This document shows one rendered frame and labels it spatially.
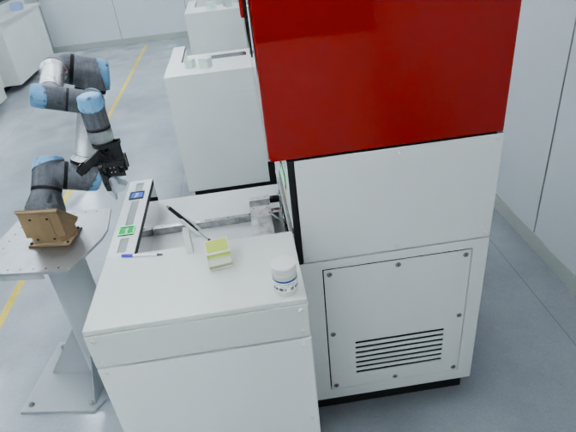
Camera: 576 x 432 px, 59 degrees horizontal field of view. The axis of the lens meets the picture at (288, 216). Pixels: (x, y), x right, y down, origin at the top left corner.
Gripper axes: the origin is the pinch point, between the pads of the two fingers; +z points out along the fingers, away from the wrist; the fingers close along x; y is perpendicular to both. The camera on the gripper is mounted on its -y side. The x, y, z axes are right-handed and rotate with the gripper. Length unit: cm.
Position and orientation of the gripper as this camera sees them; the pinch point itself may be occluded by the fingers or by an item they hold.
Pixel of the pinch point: (113, 195)
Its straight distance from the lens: 181.9
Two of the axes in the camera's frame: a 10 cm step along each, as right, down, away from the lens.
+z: 1.0, 8.4, 5.3
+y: 9.9, -1.4, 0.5
